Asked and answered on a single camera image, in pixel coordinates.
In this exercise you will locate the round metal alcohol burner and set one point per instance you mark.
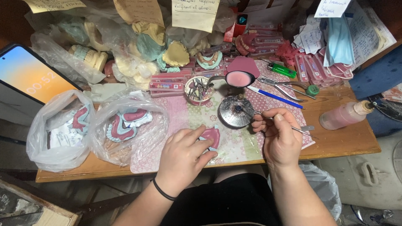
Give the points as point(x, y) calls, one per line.
point(234, 113)

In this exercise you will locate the white paper note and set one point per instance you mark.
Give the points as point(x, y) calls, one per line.
point(331, 8)

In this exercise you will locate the metal wax carving tool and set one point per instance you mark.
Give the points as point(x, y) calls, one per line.
point(301, 130)

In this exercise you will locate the blue upholstered chair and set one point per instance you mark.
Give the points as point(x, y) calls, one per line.
point(377, 78)

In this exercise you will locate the yellow plaster dental model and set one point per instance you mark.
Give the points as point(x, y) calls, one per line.
point(176, 54)

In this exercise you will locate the stack of red tooth cards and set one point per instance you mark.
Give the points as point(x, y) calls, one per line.
point(166, 85)

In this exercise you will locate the clear bag with paper slip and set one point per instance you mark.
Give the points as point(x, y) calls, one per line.
point(59, 131)

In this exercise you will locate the teal dental model pink wax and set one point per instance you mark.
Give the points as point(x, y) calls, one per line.
point(211, 134)

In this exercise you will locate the teal model with teeth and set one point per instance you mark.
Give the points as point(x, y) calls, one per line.
point(209, 60)

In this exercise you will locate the person's black shorts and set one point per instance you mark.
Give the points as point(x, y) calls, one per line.
point(226, 204)

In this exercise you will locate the pink wax scraps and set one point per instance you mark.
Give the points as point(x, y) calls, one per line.
point(287, 53)

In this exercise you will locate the small green round cap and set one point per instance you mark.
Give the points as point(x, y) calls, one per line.
point(312, 90)

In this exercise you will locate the heap of bagged plaster models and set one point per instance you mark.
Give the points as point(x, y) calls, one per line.
point(125, 47)

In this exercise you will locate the pile of handwritten papers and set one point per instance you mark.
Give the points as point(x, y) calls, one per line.
point(367, 34)

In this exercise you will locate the plastic bottle with pink liquid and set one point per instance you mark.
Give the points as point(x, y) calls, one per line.
point(340, 115)

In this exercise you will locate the metal pliers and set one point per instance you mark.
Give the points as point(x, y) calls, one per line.
point(282, 88)

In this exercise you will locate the green lighter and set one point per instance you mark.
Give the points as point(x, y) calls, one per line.
point(281, 70)

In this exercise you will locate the worn wooden crate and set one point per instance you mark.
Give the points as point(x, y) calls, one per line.
point(31, 204)

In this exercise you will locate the blue and white pen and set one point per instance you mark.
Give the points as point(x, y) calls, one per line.
point(276, 98)

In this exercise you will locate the pink wax denture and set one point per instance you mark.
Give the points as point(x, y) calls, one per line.
point(246, 42)

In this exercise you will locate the cup of dental burs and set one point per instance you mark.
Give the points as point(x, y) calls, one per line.
point(198, 91)

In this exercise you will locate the yellow paper note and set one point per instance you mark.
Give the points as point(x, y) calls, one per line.
point(53, 4)

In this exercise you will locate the cream handwritten paper note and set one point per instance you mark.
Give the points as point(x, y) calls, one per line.
point(194, 14)

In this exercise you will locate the brown paper note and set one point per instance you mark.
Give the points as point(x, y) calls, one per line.
point(138, 11)

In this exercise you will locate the black smartphone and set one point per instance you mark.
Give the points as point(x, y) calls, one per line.
point(31, 73)

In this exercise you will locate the person's right hand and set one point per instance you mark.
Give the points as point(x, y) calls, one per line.
point(282, 144)

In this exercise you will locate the pile of tooth card strips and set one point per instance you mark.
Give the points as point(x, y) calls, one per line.
point(267, 39)

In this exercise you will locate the black elastic wrist band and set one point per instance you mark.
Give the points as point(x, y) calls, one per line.
point(163, 192)

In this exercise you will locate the person's left hand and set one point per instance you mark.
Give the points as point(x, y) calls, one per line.
point(179, 157)

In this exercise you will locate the blue face mask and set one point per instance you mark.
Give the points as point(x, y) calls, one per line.
point(339, 40)

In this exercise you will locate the row of pink tooth cards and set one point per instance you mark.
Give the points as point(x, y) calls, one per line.
point(317, 67)

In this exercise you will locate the pink wax sheet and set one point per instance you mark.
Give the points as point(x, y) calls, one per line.
point(243, 64)

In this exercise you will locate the clear bag with dental models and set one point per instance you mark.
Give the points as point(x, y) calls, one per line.
point(128, 125)

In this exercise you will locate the grey plastic bag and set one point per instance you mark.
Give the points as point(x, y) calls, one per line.
point(323, 185)

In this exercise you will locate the red box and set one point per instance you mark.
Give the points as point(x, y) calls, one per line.
point(237, 28)

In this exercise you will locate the pink floral table mat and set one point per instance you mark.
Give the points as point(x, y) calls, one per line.
point(235, 144)

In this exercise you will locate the metal ladle with pink wax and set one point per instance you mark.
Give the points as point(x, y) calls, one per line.
point(238, 79)

